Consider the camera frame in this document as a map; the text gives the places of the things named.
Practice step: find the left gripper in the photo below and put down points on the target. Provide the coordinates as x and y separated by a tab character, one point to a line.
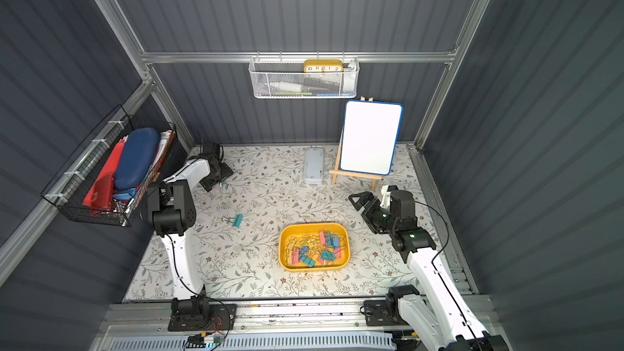
217	174

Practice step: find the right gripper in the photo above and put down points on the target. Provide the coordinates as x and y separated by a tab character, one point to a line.
368	206

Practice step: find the pink binder clip top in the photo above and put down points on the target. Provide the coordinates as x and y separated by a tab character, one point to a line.
323	239

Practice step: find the yellow storage box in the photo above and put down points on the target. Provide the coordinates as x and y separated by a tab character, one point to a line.
308	235

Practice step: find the yellow binder clip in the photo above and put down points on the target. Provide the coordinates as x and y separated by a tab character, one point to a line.
291	245

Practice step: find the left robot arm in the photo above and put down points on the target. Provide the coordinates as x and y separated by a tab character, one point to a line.
171	212

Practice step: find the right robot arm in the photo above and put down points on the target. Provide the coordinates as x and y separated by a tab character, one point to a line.
434	308

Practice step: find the wooden easel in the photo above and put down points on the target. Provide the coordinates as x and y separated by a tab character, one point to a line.
353	173

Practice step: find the blue oval pouch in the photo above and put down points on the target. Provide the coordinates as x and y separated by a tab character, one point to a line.
136	158

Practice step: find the light blue plastic case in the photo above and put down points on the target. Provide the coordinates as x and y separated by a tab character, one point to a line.
313	171

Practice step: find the yellow clock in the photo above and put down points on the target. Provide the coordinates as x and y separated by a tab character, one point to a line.
323	66

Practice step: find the whiteboard with blue frame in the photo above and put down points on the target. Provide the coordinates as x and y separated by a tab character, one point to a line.
389	119

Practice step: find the white wire wall basket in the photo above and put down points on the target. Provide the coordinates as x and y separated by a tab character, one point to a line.
280	78

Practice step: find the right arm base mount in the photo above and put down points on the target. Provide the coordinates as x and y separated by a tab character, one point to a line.
379	313

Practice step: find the black wire side basket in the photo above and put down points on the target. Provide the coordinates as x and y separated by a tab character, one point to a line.
67	194

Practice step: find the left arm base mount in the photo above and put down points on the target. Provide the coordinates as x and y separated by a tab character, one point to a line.
200	313

